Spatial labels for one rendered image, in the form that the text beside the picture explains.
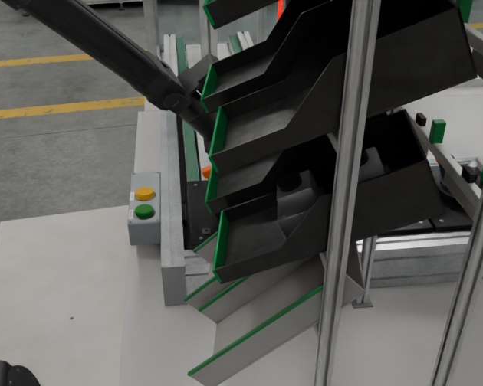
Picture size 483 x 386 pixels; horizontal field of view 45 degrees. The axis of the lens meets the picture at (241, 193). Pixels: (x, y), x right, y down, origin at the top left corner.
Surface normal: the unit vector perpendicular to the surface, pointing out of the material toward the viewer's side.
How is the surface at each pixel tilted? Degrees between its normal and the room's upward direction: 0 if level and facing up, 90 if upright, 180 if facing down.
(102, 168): 0
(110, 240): 0
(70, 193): 0
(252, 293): 90
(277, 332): 90
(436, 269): 90
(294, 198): 90
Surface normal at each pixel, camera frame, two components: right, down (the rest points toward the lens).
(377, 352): 0.00, -0.84
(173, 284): 0.12, 0.54
